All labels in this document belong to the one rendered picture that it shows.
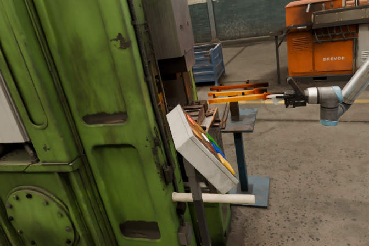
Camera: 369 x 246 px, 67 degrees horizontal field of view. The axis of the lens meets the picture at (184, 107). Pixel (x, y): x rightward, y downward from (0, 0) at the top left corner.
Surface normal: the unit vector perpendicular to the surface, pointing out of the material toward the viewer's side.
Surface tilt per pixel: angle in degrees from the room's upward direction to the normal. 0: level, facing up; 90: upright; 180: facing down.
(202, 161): 90
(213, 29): 90
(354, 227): 0
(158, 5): 90
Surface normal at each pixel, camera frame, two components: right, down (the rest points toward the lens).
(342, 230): -0.18, -0.92
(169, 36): -0.26, 0.39
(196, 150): 0.16, 0.33
